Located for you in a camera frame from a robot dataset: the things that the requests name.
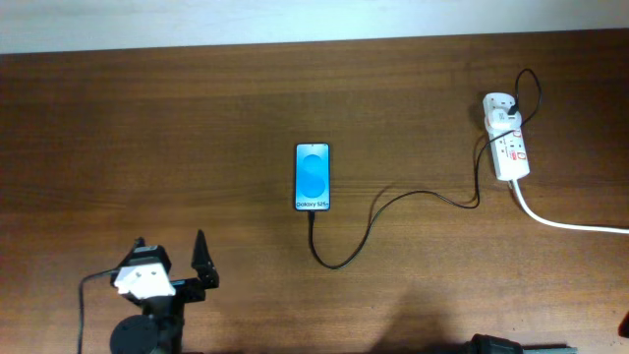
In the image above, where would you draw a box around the white power strip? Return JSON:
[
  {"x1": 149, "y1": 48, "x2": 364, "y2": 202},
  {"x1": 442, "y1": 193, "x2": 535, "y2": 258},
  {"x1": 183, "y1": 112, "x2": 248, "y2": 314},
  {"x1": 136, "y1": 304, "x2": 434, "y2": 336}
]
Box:
[{"x1": 483, "y1": 92, "x2": 530, "y2": 182}]

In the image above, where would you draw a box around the black charger cable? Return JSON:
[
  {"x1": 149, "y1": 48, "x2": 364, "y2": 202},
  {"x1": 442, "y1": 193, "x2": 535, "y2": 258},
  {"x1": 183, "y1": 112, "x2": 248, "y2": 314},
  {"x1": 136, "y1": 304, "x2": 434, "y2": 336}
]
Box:
[{"x1": 308, "y1": 67, "x2": 544, "y2": 271}]

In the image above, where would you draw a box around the white USB charger adapter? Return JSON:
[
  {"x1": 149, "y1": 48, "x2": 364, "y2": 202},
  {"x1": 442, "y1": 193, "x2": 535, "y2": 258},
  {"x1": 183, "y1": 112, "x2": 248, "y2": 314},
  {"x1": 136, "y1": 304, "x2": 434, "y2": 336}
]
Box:
[{"x1": 485, "y1": 109, "x2": 522, "y2": 133}]

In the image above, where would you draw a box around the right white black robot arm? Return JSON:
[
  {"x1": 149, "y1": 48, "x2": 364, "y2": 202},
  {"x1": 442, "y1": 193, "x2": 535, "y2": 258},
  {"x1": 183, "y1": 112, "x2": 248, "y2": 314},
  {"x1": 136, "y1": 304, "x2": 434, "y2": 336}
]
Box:
[{"x1": 459, "y1": 334, "x2": 579, "y2": 354}]

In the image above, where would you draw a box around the blue screen smartphone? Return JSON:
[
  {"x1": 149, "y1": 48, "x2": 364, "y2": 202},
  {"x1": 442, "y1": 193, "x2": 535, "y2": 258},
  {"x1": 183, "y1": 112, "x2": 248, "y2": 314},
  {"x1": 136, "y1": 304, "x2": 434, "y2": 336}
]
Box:
[{"x1": 294, "y1": 143, "x2": 331, "y2": 211}]

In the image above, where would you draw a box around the white power strip cord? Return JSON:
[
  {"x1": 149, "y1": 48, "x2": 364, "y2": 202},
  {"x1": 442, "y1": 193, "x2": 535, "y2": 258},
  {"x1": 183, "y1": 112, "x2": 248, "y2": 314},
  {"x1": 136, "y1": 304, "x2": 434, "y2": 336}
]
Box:
[{"x1": 509, "y1": 178, "x2": 629, "y2": 235}]

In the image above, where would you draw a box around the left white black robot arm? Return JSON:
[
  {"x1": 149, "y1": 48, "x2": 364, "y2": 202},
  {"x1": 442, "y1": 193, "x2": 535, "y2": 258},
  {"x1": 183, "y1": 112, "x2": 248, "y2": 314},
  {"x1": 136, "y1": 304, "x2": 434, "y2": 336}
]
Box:
[{"x1": 109, "y1": 230, "x2": 219, "y2": 354}]

